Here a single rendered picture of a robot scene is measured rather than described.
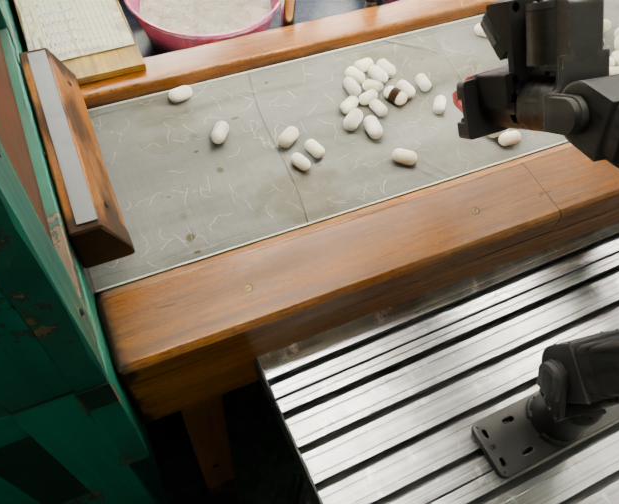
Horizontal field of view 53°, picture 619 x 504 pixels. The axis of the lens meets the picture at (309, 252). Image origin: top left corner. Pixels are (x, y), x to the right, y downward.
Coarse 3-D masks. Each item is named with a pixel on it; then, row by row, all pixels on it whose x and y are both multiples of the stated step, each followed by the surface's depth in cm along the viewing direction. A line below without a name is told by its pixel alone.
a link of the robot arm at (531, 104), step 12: (528, 84) 62; (540, 84) 61; (552, 84) 59; (528, 96) 62; (540, 96) 60; (516, 108) 64; (528, 108) 62; (540, 108) 60; (528, 120) 63; (540, 120) 61
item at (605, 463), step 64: (576, 256) 89; (384, 320) 81; (448, 320) 82; (512, 320) 83; (576, 320) 85; (320, 384) 76; (384, 384) 76; (448, 384) 79; (512, 384) 78; (320, 448) 72; (384, 448) 72; (448, 448) 73; (576, 448) 75
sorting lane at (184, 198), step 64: (320, 64) 97; (448, 64) 99; (128, 128) 87; (192, 128) 88; (256, 128) 89; (320, 128) 90; (384, 128) 91; (448, 128) 91; (512, 128) 92; (128, 192) 81; (192, 192) 82; (256, 192) 83; (320, 192) 83; (384, 192) 84; (128, 256) 76; (192, 256) 77
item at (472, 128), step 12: (468, 84) 67; (468, 96) 68; (516, 96) 65; (468, 108) 68; (480, 108) 69; (492, 108) 67; (468, 120) 69; (480, 120) 69; (492, 120) 69; (504, 120) 66; (516, 120) 65; (468, 132) 69; (480, 132) 69; (492, 132) 70
